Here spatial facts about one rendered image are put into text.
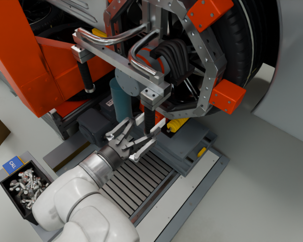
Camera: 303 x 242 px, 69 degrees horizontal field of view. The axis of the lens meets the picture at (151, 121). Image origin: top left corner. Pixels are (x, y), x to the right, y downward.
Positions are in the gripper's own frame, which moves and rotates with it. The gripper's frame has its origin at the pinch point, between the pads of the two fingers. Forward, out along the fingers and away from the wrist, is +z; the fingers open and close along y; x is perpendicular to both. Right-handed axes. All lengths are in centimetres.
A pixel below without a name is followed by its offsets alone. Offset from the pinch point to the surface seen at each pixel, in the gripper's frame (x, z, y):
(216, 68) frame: 13.6, 20.8, 8.2
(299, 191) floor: -83, 68, 68
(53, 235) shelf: -38, -46, -11
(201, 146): -69, 45, 4
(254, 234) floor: -83, 25, 57
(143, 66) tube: 18.0, 2.6, -5.3
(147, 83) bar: 13.5, 1.8, -3.2
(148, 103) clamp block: 9.3, -1.2, -0.1
